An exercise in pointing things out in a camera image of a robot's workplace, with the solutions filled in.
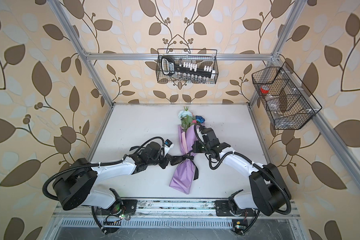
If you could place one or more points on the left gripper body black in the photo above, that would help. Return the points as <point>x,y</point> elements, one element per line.
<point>159,160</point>

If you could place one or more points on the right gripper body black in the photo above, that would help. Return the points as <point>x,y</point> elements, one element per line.
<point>201,147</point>

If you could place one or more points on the blue fake rose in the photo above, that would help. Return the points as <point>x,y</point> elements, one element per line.
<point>199,119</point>

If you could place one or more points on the pale green fake flower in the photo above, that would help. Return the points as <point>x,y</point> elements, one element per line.
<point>185,113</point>

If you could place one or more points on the pink purple wrapping paper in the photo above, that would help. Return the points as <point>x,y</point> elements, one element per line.
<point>187,171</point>

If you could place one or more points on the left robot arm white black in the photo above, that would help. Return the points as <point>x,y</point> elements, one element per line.
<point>81,184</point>

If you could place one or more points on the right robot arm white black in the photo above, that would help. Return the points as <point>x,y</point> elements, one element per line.
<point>269,193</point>

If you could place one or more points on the black socket tool set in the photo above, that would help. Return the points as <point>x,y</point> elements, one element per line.
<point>176,67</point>

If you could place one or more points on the red capped clear bottle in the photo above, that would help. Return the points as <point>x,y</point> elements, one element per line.
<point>272,102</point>

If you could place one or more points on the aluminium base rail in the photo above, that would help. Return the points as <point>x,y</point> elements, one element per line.
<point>173,208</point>

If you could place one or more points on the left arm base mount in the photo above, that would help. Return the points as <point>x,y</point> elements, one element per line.
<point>126,207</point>

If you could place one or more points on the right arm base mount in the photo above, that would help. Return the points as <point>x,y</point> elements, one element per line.
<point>227,208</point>

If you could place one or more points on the back black wire basket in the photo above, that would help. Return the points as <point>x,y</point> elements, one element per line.
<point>198,55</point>

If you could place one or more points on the black wire basket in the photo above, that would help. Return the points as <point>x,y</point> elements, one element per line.
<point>298,103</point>
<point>198,55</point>

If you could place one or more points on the right black wire basket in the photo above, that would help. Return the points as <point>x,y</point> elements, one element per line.
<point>298,103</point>

